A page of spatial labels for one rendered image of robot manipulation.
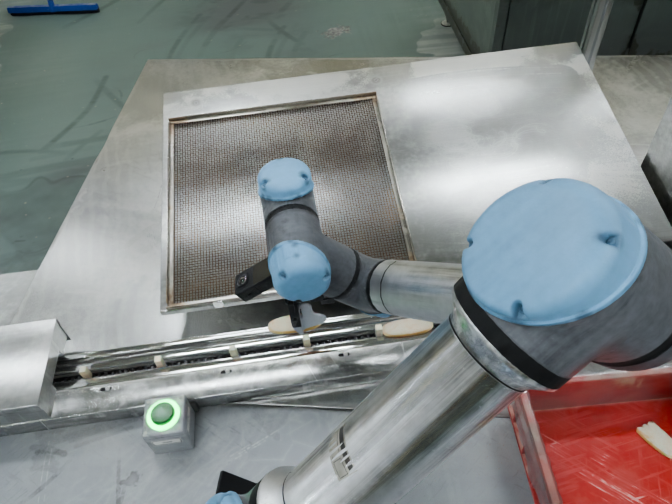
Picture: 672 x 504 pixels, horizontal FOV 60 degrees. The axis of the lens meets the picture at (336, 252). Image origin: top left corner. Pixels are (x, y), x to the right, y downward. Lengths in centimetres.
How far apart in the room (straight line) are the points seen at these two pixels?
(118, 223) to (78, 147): 176
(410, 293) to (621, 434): 55
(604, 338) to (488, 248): 10
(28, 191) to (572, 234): 284
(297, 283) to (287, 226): 8
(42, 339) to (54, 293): 22
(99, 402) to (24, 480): 17
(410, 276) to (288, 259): 15
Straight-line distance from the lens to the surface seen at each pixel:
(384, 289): 76
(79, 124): 339
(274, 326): 107
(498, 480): 107
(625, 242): 43
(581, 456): 111
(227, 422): 112
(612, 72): 193
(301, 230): 75
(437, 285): 70
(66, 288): 141
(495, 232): 46
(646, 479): 113
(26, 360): 121
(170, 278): 122
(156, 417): 106
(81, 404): 118
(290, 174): 79
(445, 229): 124
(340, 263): 77
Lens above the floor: 181
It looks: 50 degrees down
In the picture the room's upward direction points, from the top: 5 degrees counter-clockwise
